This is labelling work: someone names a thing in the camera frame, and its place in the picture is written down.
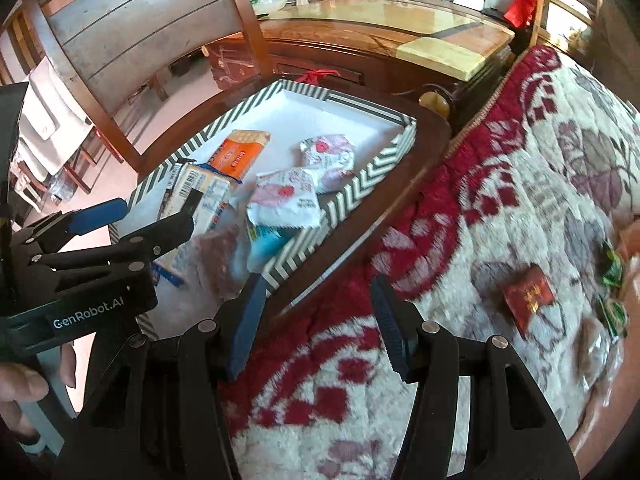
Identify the red hanging decoration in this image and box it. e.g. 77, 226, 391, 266
503, 0, 539, 29

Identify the wooden rack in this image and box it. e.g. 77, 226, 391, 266
529, 0, 603, 57

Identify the wooden table with glass top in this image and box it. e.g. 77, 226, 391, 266
204, 0, 517, 112

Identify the white plastic bag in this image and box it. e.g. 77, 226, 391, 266
245, 0, 291, 17

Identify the wooden chair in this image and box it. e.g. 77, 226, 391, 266
22, 0, 273, 178

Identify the orange cracker packet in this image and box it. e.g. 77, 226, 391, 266
206, 128, 272, 184

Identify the floral fleece blanket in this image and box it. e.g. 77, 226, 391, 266
220, 45, 640, 480

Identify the person's left hand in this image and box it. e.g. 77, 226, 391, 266
0, 342, 79, 443

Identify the light blue snack packet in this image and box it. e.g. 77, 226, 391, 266
247, 222, 302, 272

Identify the pale pink snack packet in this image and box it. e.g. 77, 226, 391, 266
298, 133, 357, 194

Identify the white cloth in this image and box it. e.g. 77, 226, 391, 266
17, 57, 97, 182

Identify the clear bag of brown bread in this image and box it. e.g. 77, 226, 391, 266
574, 319, 622, 392

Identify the red snack packet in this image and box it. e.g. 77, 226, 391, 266
501, 264, 557, 340

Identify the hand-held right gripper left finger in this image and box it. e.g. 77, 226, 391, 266
52, 272, 268, 480

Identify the clear bag of red fruit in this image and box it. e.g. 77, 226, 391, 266
192, 215, 257, 302

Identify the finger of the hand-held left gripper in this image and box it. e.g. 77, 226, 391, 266
37, 211, 196, 275
19, 197, 129, 257

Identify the pink strawberry snack packet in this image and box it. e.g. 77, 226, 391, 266
246, 166, 322, 232

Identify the wooden bed footboard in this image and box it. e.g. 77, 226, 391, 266
260, 104, 454, 322

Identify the green striped cardboard box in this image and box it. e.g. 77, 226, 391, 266
107, 79, 419, 342

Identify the cracker packet with blue ends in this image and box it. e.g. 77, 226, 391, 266
149, 159, 242, 287

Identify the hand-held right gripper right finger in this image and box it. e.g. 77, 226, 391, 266
370, 274, 581, 480

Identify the peach satin blanket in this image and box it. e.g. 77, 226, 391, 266
565, 210, 640, 466

